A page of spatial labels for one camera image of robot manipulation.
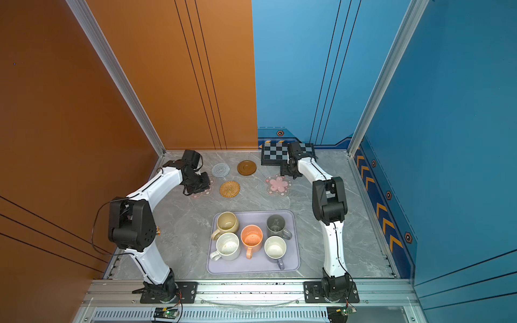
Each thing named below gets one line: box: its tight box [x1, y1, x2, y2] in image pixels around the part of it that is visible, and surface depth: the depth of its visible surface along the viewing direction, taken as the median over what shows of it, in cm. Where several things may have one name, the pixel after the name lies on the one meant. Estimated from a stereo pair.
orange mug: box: [240, 224, 264, 260], surface depth 81 cm
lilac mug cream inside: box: [263, 235, 287, 271], surface depth 79 cm
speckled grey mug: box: [266, 213, 293, 240], surface depth 82 cm
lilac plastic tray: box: [206, 209, 301, 275], surface depth 82 cm
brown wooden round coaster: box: [236, 159, 257, 176], surface depth 114 cm
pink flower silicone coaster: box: [265, 174, 294, 197], surface depth 107 cm
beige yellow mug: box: [211, 211, 239, 241], surface depth 86 cm
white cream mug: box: [209, 232, 241, 262], surface depth 80 cm
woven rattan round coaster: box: [219, 180, 241, 198], surface depth 105 cm
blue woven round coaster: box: [211, 162, 231, 178], surface depth 114 cm
